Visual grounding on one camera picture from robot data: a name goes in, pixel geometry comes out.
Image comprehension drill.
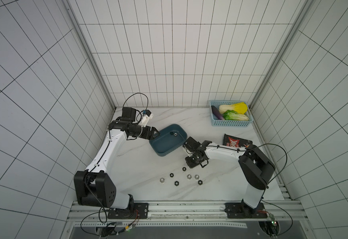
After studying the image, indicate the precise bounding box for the green lettuce toy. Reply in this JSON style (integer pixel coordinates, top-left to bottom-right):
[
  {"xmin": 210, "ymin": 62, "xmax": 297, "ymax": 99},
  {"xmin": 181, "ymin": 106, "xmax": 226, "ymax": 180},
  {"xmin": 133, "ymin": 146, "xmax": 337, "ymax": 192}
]
[{"xmin": 223, "ymin": 110, "xmax": 249, "ymax": 121}]

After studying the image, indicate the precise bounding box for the yellow napa cabbage toy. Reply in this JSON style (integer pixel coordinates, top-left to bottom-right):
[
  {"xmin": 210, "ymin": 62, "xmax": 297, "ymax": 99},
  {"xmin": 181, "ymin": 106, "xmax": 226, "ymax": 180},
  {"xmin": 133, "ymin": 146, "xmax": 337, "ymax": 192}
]
[{"xmin": 218, "ymin": 102, "xmax": 248, "ymax": 115}]

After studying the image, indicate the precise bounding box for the light blue perforated basket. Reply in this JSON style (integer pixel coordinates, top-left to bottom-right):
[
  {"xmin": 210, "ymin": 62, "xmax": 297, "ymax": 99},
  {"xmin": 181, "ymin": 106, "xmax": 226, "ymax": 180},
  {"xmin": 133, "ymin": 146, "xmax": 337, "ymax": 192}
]
[{"xmin": 209, "ymin": 100, "xmax": 253, "ymax": 127}]

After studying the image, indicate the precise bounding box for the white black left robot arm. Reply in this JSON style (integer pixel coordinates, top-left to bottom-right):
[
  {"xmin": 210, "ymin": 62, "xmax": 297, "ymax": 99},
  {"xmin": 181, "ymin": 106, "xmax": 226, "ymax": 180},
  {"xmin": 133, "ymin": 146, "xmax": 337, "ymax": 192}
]
[{"xmin": 74, "ymin": 119, "xmax": 160, "ymax": 210}]

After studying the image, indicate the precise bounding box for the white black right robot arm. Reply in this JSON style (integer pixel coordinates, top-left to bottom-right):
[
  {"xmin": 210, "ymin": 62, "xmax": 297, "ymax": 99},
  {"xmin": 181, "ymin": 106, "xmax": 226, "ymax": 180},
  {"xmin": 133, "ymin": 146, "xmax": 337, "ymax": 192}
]
[{"xmin": 183, "ymin": 137, "xmax": 276, "ymax": 210}]

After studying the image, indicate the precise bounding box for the black red chips bag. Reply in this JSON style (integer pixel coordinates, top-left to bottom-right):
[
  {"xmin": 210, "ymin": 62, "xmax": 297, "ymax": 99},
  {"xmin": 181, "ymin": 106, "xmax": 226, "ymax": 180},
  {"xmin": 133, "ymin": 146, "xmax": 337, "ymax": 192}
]
[{"xmin": 223, "ymin": 134, "xmax": 253, "ymax": 148}]

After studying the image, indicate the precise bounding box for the purple eggplant toy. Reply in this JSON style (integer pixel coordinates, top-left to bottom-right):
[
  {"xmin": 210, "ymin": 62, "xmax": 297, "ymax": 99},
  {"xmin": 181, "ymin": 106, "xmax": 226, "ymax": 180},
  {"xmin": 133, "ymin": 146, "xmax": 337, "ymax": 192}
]
[{"xmin": 211, "ymin": 106, "xmax": 224, "ymax": 120}]

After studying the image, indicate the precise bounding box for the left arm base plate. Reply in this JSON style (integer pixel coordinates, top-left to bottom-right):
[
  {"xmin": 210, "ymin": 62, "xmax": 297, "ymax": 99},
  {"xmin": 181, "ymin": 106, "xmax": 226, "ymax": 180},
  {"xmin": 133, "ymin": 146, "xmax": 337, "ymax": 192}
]
[{"xmin": 107, "ymin": 203, "xmax": 149, "ymax": 220}]

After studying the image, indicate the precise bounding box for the dark teal storage box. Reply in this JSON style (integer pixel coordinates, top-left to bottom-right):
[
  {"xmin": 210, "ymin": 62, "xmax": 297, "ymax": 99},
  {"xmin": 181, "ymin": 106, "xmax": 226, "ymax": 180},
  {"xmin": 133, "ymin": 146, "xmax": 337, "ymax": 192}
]
[{"xmin": 149, "ymin": 124, "xmax": 187, "ymax": 157}]

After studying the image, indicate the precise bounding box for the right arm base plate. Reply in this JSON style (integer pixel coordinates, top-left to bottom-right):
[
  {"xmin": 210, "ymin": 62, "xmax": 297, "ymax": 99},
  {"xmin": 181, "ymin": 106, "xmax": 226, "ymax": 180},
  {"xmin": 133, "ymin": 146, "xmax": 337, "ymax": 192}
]
[{"xmin": 224, "ymin": 202, "xmax": 268, "ymax": 219}]

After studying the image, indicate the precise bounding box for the aluminium mounting rail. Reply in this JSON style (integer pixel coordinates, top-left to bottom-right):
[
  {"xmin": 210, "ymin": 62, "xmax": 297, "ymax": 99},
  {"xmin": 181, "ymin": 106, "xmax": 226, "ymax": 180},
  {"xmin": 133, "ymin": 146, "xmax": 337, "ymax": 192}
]
[{"xmin": 64, "ymin": 201, "xmax": 311, "ymax": 233}]

